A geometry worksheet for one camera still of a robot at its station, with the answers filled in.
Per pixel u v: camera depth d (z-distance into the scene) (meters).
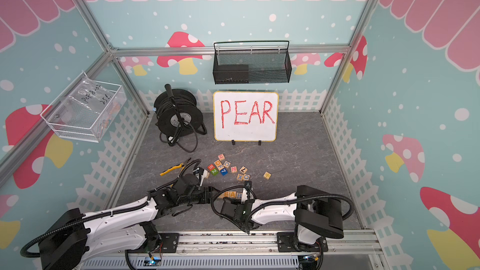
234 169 0.94
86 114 0.74
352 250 0.73
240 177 0.92
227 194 0.71
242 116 1.00
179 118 0.90
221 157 0.99
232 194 0.73
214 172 0.94
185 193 0.65
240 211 0.65
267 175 0.92
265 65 0.94
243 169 0.94
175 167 0.94
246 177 0.92
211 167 0.94
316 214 0.43
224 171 0.94
